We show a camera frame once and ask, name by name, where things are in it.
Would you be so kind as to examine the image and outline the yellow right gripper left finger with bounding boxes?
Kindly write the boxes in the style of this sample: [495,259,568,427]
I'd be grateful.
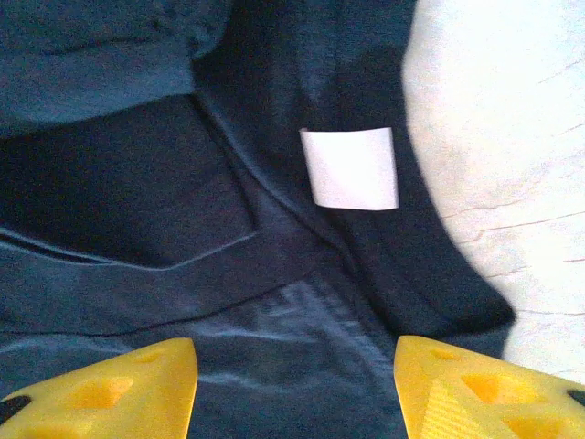
[0,337,199,439]

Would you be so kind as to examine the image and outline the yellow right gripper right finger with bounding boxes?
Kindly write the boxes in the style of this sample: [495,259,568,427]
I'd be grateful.
[392,335,585,439]

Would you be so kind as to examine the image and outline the navy blue t-shirt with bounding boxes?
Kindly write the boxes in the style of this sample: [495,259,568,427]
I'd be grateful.
[0,0,518,439]

